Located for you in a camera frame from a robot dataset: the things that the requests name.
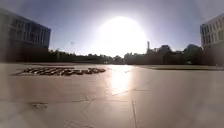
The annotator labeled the grey paved plaza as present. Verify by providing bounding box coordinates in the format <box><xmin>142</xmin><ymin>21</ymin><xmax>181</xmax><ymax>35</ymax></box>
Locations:
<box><xmin>0</xmin><ymin>62</ymin><xmax>224</xmax><ymax>128</ymax></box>

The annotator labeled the dark glass building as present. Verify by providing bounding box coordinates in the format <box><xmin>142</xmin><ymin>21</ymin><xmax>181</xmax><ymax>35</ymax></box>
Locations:
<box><xmin>0</xmin><ymin>8</ymin><xmax>52</xmax><ymax>63</ymax></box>

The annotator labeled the pale building with window grid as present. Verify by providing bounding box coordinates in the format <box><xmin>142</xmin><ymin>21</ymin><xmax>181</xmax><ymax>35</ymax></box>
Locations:
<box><xmin>199</xmin><ymin>13</ymin><xmax>224</xmax><ymax>65</ymax></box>

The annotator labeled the row of trees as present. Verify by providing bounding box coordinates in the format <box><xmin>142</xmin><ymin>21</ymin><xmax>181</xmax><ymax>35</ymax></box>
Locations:
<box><xmin>46</xmin><ymin>43</ymin><xmax>221</xmax><ymax>66</ymax></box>

